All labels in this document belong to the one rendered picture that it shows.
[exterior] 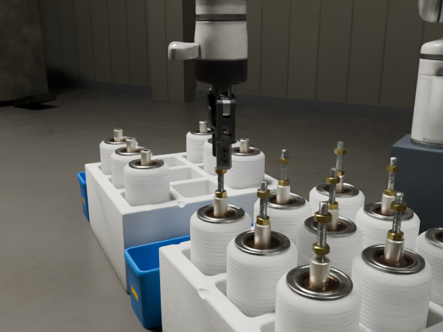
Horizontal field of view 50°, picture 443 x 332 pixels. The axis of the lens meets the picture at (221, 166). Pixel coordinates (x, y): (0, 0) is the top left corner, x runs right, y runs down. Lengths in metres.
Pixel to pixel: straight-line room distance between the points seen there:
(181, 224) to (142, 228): 0.09
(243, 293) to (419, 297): 0.21
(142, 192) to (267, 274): 0.45
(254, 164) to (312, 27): 2.11
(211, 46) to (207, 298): 0.34
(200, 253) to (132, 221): 0.27
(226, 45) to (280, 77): 2.57
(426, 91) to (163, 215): 0.58
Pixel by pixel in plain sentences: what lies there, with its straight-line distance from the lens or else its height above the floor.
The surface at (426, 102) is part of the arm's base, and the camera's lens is 1.03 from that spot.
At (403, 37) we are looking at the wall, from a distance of 2.96.
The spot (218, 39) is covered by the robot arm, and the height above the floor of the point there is 0.52.
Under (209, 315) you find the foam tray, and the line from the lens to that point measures 0.68.
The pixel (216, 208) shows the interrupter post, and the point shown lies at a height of 0.26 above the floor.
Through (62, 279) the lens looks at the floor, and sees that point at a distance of 1.13.
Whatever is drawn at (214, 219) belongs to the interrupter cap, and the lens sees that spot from 0.72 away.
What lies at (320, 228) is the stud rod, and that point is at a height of 0.32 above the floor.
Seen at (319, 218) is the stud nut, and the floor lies 0.33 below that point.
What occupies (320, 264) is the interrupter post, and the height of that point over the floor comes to 0.28.
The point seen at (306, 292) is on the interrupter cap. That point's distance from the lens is 0.55.
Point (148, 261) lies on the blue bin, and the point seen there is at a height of 0.09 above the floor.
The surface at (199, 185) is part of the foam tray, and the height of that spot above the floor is 0.17.
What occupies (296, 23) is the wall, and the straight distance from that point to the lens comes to 3.16.
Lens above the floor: 0.53
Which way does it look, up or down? 16 degrees down
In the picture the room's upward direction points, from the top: straight up
